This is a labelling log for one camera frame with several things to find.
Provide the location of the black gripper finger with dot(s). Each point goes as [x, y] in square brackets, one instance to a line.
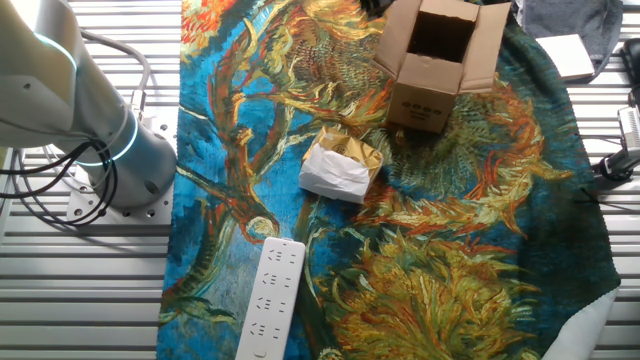
[375, 6]

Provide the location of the brown cardboard box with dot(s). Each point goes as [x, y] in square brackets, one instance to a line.
[425, 105]

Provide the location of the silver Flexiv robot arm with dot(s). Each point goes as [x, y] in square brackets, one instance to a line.
[50, 100]

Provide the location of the white flat box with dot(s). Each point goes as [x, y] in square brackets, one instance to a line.
[565, 55]

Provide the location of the gold and white tissue pack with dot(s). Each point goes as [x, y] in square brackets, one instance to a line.
[335, 175]

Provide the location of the grey cloth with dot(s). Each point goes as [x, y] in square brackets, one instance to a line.
[575, 17]

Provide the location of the sunflower painting cloth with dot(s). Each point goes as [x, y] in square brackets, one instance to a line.
[450, 250]

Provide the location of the black rounded device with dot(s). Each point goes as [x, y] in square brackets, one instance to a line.
[632, 65]

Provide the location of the white power strip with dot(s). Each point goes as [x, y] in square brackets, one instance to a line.
[272, 300]

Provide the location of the silver exterior camera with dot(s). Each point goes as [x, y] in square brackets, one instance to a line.
[631, 127]

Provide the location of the grey camera clamp mount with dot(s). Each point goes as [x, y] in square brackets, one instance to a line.
[620, 162]

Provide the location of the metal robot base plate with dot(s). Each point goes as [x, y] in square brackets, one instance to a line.
[150, 212]

